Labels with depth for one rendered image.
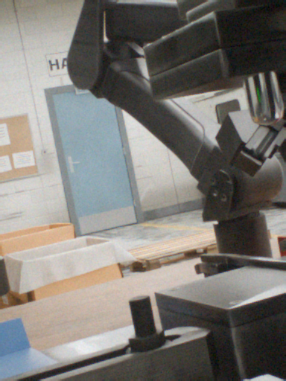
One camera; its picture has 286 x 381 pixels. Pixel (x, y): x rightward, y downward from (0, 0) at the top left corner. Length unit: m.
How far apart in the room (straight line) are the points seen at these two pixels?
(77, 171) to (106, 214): 0.77
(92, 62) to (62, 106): 10.60
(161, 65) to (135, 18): 0.49
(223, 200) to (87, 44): 0.28
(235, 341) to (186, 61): 0.16
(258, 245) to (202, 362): 0.50
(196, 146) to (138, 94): 0.11
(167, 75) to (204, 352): 0.17
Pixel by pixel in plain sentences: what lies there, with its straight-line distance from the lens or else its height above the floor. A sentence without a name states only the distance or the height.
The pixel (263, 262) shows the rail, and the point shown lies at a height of 0.99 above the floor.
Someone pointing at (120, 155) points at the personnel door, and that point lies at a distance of 11.77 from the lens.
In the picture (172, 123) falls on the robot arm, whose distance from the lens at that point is 0.95.
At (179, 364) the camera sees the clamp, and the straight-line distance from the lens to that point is 0.42.
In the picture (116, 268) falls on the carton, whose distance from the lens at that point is 4.06.
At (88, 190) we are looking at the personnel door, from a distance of 11.62.
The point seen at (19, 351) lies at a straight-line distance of 0.71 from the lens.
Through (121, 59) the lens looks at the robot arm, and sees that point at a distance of 1.03.
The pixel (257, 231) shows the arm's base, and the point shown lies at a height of 0.96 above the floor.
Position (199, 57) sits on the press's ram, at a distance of 0.45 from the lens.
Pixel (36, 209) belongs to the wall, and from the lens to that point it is 11.47.
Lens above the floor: 1.08
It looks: 3 degrees down
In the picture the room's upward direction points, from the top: 11 degrees counter-clockwise
